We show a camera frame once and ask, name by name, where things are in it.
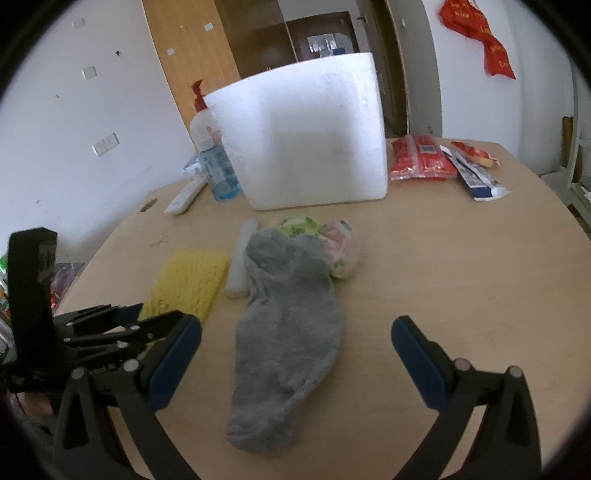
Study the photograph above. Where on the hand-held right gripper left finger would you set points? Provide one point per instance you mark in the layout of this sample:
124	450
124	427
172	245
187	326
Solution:
175	364

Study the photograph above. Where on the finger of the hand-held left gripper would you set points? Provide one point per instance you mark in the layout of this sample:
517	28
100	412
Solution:
127	312
152	330

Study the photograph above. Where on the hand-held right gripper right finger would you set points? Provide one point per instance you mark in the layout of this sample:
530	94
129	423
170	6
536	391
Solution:
418	364

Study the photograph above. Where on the yellow mesh sponge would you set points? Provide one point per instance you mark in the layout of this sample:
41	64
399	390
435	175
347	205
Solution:
189	281

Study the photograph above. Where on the grey sock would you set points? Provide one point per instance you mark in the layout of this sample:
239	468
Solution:
286	332

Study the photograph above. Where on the clear bag of tissue packs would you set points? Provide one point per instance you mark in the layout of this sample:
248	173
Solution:
344	258

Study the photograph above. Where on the white foam box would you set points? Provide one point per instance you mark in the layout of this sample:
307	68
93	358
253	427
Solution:
300	138

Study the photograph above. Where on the colourful plastic bag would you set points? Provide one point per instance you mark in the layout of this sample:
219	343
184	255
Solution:
67	281

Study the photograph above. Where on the white remote control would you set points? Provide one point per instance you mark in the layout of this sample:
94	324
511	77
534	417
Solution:
184	198

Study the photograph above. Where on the small clear blue spray bottle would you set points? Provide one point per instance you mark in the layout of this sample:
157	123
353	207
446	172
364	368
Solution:
219	177

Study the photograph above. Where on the white blue wrapper packet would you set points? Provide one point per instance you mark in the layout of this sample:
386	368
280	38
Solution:
480	182

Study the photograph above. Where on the white red pump lotion bottle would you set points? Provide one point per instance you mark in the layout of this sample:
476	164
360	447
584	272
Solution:
203	124

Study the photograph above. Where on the red snack packet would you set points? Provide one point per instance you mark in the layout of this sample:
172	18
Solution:
420	159

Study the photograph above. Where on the small red yellow packet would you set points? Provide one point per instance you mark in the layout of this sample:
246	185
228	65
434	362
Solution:
475	154

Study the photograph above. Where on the wooden plank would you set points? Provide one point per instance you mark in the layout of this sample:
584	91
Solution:
568	147

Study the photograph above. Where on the white metal bunk bed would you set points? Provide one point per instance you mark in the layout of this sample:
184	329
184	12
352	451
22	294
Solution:
577	152

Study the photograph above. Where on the wooden wardrobe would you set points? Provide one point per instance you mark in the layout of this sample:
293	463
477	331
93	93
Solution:
194	55

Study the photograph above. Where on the red shopping bags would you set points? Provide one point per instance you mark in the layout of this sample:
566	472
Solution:
496	55

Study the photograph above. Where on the dark brown entrance door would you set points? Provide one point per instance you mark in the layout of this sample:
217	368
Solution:
300	27

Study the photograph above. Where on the taped paper notices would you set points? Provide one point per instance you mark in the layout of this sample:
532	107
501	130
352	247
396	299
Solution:
325	44

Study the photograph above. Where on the white double wall socket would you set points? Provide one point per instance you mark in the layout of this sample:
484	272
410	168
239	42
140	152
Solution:
105	144

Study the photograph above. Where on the white wall switch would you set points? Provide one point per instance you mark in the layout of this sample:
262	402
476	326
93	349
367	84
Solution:
89	72
78	23

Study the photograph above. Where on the brown side door frame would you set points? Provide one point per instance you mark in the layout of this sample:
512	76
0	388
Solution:
392	69

